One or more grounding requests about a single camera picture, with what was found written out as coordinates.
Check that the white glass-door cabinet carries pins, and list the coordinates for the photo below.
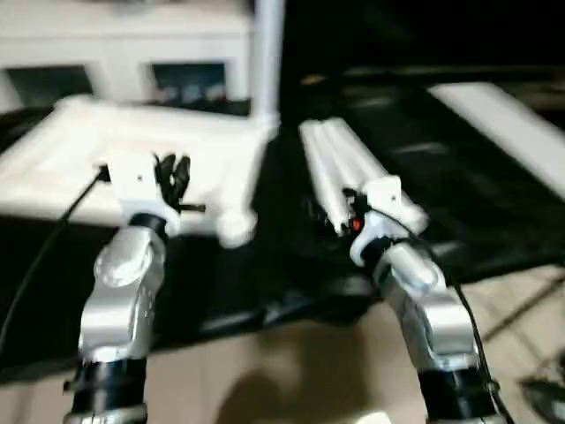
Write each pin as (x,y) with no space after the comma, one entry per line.
(123,53)

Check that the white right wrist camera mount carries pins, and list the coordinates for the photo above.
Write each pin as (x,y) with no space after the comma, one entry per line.
(384,194)

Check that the white plastic table top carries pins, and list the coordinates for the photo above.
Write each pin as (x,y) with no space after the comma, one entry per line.
(66,146)

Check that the gold rectangular label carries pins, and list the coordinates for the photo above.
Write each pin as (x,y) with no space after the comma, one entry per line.
(313,80)

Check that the flat white board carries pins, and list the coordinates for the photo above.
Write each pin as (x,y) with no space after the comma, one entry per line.
(507,128)

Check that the white plastic table leg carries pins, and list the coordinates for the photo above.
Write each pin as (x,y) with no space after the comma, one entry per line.
(375,159)
(322,176)
(344,154)
(267,62)

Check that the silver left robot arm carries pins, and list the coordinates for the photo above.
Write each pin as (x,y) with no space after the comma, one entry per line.
(123,287)

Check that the black glossy mat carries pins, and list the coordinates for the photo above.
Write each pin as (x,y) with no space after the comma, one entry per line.
(463,199)

